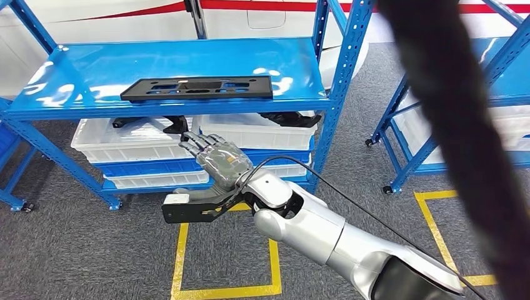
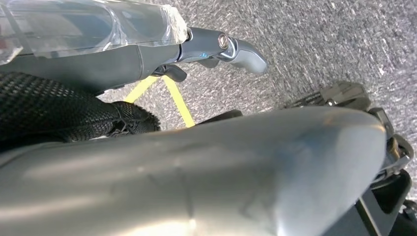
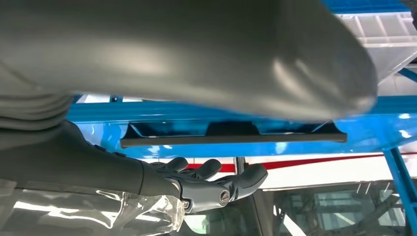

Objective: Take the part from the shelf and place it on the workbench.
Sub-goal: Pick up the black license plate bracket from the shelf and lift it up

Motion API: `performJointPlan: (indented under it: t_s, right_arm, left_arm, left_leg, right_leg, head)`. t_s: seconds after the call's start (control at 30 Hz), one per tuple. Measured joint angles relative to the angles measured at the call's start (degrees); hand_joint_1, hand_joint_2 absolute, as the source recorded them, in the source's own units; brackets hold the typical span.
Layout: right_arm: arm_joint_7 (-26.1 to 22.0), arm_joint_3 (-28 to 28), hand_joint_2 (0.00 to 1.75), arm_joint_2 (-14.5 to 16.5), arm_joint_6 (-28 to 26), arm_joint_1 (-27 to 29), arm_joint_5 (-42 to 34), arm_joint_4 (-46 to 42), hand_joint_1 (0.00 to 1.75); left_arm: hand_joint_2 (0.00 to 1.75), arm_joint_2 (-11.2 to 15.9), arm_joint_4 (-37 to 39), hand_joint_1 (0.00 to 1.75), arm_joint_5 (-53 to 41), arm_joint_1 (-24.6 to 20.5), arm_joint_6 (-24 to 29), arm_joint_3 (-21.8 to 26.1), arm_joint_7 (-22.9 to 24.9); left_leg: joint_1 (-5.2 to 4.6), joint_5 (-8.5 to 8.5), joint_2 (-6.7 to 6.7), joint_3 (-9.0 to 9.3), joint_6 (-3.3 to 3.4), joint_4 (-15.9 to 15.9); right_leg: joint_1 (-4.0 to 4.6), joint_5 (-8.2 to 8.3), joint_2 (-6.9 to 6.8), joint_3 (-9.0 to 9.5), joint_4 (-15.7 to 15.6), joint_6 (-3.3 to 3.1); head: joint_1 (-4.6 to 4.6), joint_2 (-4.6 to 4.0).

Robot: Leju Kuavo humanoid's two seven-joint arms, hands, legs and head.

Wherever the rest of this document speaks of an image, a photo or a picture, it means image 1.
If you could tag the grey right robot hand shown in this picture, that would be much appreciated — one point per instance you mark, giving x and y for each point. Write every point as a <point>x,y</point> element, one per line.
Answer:
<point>223,165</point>

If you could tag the black plastic frame part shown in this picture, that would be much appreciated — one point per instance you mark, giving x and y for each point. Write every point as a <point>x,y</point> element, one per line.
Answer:
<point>136,94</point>

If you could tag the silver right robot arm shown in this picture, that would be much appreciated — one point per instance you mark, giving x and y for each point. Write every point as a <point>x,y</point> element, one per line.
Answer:
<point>314,227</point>

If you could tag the long black plastic part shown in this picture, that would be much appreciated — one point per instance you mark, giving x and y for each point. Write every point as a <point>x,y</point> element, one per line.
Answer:
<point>176,124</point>

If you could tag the chunky black plastic part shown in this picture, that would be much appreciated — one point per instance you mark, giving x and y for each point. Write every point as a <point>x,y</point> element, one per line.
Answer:
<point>290,119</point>

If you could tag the yellow floor tape square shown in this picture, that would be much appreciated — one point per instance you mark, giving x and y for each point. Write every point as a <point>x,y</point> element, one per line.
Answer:
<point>180,256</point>

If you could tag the black caster wheel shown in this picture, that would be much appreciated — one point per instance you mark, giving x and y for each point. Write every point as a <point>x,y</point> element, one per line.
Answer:
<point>27,207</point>
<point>387,190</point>
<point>368,142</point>

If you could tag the red barrier belt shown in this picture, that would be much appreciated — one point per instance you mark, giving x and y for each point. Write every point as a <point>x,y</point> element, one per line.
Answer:
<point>269,6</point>

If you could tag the white car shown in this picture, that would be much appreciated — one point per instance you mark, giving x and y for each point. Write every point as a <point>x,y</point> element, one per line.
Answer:
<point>124,25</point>

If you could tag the thick black braided sleeve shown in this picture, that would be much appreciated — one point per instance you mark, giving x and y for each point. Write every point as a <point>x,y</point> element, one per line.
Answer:
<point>455,103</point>

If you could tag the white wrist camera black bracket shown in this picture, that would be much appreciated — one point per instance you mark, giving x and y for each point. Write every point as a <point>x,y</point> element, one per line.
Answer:
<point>182,213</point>

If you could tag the black stanchion post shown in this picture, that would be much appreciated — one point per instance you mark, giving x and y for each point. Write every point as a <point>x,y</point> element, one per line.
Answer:
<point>198,20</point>

